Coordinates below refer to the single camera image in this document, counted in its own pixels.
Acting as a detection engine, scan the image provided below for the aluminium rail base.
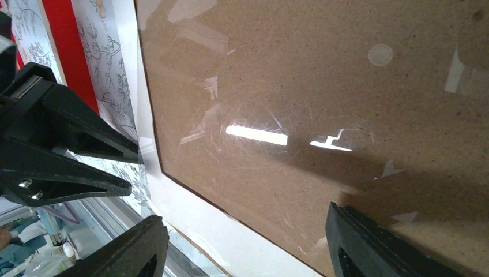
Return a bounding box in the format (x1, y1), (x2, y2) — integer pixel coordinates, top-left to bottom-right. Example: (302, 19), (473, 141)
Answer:
(0, 194), (230, 277)

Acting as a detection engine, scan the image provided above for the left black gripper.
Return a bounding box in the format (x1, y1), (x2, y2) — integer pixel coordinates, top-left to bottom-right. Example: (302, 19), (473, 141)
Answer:
(1, 12), (140, 207)

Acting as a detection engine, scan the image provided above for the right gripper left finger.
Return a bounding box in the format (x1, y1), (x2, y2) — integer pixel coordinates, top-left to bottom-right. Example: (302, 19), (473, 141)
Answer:
(57, 215), (169, 277)

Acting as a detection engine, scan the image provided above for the red picture frame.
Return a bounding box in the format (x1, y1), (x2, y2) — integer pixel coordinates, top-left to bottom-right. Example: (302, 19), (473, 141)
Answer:
(1, 1), (99, 113)

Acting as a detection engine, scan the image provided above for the white mat board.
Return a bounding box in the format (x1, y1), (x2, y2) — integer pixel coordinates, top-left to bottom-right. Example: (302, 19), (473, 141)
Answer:
(112, 1), (318, 276)

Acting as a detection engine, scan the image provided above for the floral patterned table cloth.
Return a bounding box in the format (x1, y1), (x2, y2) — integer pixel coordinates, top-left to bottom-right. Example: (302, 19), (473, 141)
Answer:
(7, 0), (161, 219)

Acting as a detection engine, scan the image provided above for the brown backing board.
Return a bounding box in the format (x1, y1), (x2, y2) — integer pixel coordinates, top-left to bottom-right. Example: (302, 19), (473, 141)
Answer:
(136, 1), (488, 276)

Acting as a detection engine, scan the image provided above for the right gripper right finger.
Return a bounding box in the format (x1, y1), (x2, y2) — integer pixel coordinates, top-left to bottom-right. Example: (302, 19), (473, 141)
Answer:
(325, 203), (461, 276)

